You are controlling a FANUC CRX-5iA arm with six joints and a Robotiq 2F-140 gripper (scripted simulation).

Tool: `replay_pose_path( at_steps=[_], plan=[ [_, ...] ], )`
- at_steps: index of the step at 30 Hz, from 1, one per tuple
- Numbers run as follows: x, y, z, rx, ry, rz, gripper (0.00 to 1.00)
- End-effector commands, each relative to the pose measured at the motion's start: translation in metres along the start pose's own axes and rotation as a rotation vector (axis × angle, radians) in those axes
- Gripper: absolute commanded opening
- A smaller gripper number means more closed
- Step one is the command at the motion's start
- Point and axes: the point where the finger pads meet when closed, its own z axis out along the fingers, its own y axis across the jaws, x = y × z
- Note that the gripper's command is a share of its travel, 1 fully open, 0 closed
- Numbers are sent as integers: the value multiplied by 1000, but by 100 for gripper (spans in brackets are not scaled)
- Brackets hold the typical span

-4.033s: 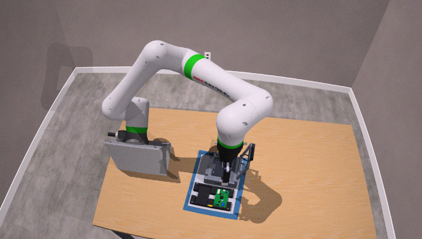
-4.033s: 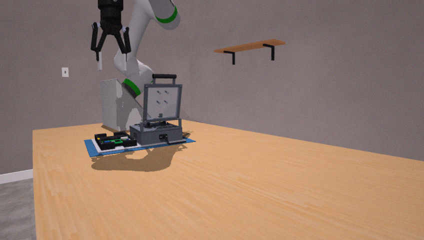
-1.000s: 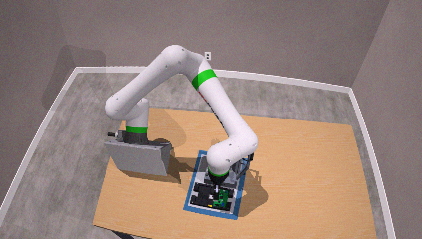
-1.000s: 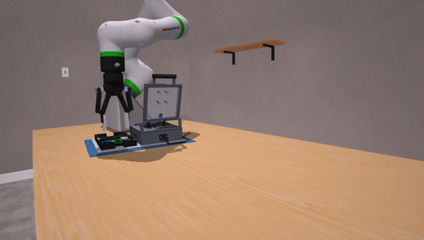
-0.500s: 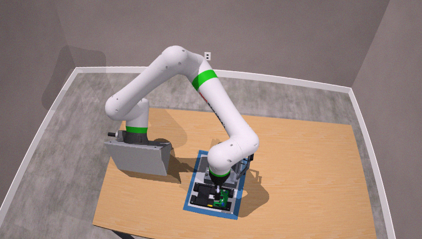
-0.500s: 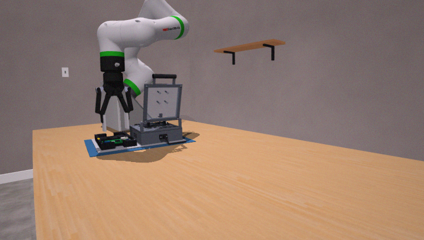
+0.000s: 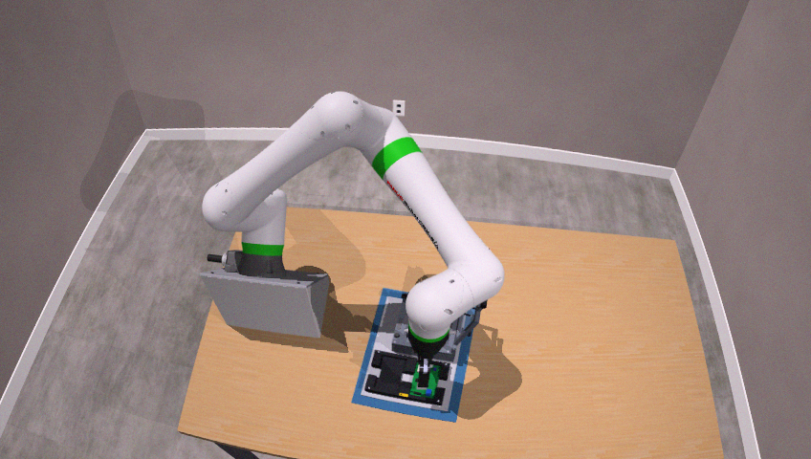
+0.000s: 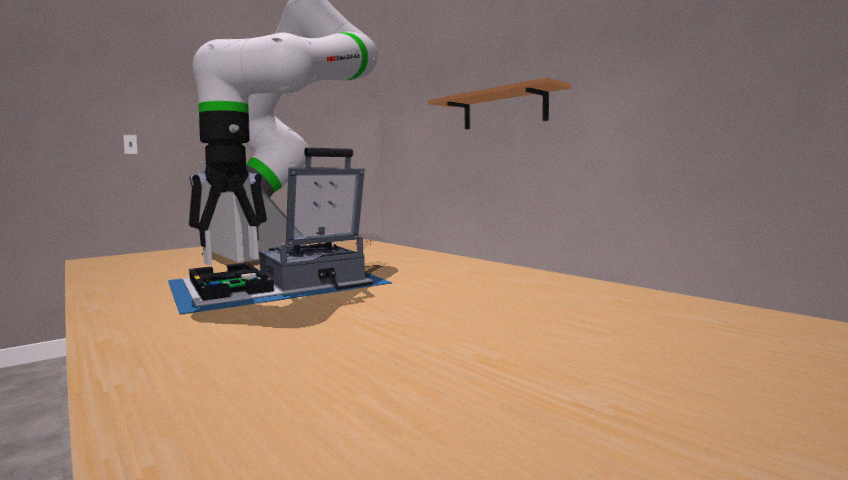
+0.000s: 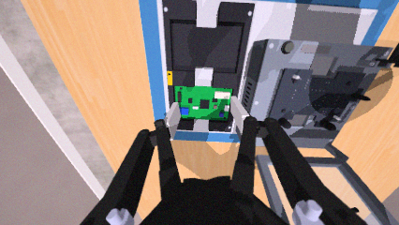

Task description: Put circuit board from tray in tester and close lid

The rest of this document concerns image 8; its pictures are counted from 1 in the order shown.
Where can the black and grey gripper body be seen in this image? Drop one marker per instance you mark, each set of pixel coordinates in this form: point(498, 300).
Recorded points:
point(234, 155)

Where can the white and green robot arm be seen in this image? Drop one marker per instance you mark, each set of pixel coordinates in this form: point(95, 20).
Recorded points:
point(237, 79)

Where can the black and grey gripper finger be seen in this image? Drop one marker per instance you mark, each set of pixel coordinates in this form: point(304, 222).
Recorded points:
point(254, 222)
point(196, 182)

